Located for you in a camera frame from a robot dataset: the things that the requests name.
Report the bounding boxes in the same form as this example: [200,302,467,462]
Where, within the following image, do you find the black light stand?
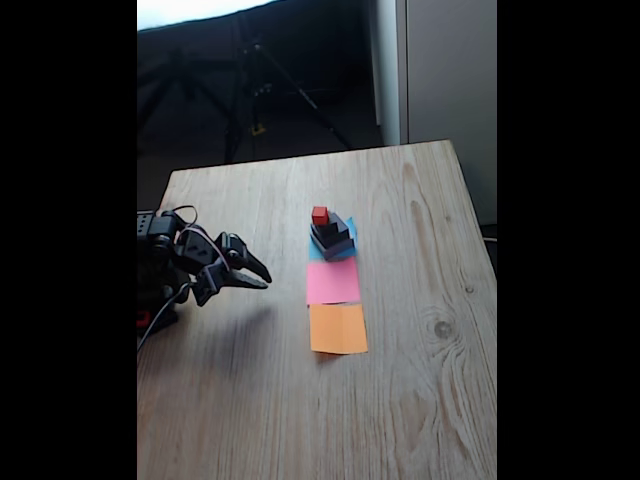
[137,47,226,146]

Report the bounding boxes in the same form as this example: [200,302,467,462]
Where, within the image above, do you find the large grey cube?
[312,234,356,261]

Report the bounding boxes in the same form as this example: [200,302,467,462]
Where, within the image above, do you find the blue paper sheet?
[307,216,360,261]

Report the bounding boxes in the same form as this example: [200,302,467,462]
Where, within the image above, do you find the orange paper sheet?
[308,302,369,355]

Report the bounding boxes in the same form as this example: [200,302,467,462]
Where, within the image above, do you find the white cabinet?
[369,0,498,226]

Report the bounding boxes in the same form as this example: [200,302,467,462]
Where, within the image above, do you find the pink paper sheet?
[305,258,361,306]

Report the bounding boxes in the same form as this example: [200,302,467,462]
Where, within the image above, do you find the bright white light panel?
[137,0,281,31]

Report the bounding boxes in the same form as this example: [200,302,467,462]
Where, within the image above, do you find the medium black cube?
[309,217,350,251]

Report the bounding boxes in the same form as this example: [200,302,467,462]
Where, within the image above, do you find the black tripod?
[219,39,354,164]

